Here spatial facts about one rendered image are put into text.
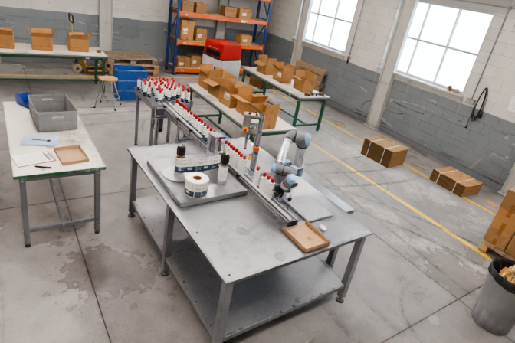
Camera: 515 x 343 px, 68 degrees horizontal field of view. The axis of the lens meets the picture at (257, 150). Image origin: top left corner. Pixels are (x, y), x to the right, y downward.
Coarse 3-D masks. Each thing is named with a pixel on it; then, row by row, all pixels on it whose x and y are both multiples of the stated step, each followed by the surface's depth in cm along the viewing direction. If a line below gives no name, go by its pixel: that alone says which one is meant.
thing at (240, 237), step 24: (168, 144) 425; (192, 144) 436; (240, 144) 460; (144, 168) 366; (264, 168) 411; (168, 192) 336; (312, 192) 381; (192, 216) 310; (216, 216) 316; (240, 216) 322; (264, 216) 328; (336, 216) 348; (216, 240) 287; (240, 240) 292; (264, 240) 297; (288, 240) 302; (336, 240) 314; (216, 264) 264; (240, 264) 268; (264, 264) 272
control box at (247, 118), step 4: (244, 112) 370; (248, 112) 372; (244, 116) 364; (248, 116) 364; (252, 116) 364; (256, 116) 365; (260, 116) 365; (244, 120) 366; (248, 120) 366; (260, 120) 366; (244, 124) 367; (248, 124) 367; (252, 124) 367; (256, 124) 367; (244, 128) 369; (248, 128) 369; (244, 132) 372; (248, 132) 371; (252, 132) 371; (256, 132) 371
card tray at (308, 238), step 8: (304, 224) 326; (288, 232) 306; (296, 232) 314; (304, 232) 316; (312, 232) 318; (296, 240) 300; (304, 240) 305; (312, 240) 307; (320, 240) 309; (328, 240) 307; (304, 248) 292; (312, 248) 295
